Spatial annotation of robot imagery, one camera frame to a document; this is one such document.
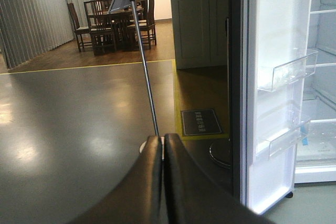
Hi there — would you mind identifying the open fridge door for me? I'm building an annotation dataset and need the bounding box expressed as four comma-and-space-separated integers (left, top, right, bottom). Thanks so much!
228, 0, 317, 214

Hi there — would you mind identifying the dark wooden chair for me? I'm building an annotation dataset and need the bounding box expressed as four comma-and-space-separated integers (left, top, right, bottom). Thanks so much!
67, 3, 92, 52
127, 0, 157, 50
83, 0, 117, 56

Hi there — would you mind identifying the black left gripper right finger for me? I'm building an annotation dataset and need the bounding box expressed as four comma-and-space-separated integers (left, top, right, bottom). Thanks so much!
164, 133, 271, 223

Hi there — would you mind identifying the blue tape strip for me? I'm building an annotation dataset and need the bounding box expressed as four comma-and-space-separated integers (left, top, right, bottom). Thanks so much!
300, 126, 309, 146

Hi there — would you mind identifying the white vertical curtain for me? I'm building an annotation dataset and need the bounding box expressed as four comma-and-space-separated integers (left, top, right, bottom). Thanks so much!
1, 0, 88, 69

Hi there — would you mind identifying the sign stand with round base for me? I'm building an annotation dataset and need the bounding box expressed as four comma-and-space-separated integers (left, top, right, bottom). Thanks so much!
108, 0, 164, 147

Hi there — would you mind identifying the glass fridge shelf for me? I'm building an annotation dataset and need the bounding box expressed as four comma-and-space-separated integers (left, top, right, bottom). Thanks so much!
310, 9, 336, 14
306, 62, 336, 69

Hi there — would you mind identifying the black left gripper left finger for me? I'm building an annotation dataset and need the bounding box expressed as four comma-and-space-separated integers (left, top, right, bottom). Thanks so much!
70, 136, 162, 223

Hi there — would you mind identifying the white cabinet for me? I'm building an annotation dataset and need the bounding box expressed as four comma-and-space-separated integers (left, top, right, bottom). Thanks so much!
171, 0, 229, 69

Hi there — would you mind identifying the dark wooden dining table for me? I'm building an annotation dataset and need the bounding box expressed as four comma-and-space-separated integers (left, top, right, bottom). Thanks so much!
88, 7, 145, 51

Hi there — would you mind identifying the clear lower door bin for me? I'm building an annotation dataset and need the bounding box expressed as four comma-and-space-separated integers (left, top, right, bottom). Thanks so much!
256, 107, 310, 159

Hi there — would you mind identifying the dark floor sign sticker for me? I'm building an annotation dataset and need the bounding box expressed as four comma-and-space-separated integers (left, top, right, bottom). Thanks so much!
181, 108, 223, 136

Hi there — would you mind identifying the clear door bin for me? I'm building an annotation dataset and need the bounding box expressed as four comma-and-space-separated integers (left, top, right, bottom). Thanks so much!
256, 107, 310, 159
257, 49, 318, 92

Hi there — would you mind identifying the clear upper door bin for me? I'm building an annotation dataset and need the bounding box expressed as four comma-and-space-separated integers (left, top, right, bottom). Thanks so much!
257, 49, 318, 92

